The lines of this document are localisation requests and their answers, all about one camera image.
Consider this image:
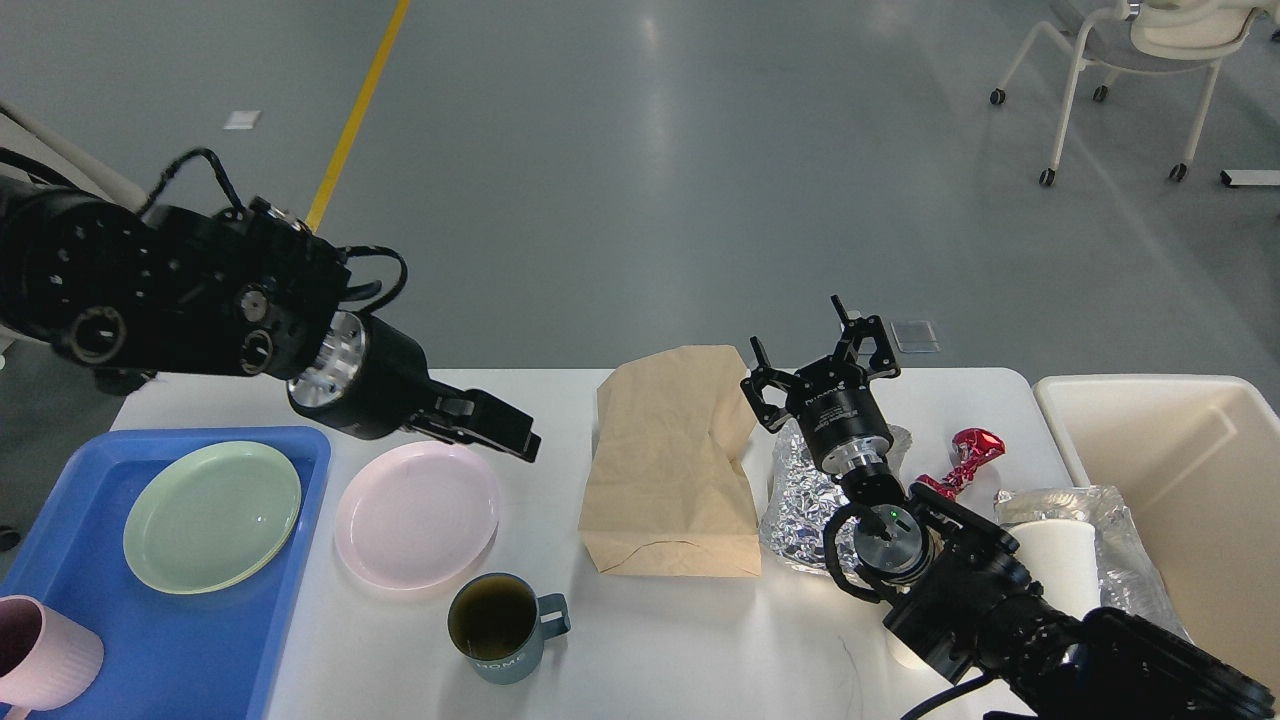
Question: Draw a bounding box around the white floor plate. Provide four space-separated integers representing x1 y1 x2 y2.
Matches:
223 110 262 131

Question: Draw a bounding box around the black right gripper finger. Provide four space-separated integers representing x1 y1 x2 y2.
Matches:
740 338 801 434
829 293 901 383

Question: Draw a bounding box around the beige plastic bin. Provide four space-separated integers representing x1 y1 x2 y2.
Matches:
1033 374 1279 691

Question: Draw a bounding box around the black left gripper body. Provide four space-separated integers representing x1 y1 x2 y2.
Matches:
287 311 429 439

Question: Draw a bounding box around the white paper cup upright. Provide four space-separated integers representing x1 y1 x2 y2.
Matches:
1007 519 1101 620

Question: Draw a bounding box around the pink plate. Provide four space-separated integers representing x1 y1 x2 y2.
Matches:
334 441 500 592

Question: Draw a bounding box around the white paper cup tipped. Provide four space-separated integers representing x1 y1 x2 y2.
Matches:
884 632 931 671

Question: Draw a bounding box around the white chair on wheels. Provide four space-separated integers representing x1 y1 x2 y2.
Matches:
989 1 1277 188

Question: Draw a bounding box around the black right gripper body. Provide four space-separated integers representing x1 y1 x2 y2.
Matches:
787 357 893 471

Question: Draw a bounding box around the crushed red can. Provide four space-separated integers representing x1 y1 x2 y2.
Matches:
916 427 1007 501

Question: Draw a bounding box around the grey floor socket cover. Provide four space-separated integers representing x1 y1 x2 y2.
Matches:
890 320 942 354

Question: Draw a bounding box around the dark teal mug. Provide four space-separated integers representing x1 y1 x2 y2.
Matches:
447 571 572 685

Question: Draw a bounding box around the white bar on floor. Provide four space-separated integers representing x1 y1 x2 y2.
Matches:
1219 169 1280 190

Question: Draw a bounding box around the crumpled silver foil bag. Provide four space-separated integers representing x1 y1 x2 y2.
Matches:
760 418 913 577

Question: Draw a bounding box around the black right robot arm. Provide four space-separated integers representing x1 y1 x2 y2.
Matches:
741 296 1277 719

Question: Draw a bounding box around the blue plastic tray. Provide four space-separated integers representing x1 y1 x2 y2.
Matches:
3 427 330 719

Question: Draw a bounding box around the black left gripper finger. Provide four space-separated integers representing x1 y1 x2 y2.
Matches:
415 410 541 462
428 380 541 443

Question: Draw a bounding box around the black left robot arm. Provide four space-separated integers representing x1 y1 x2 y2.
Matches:
3 149 541 462

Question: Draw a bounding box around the brown paper bag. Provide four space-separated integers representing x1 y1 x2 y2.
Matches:
579 345 762 578

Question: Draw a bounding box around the clear plastic bag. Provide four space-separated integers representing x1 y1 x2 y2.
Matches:
995 486 1189 641

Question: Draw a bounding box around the pink ribbed mug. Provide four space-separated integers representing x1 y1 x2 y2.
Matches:
1 594 105 719

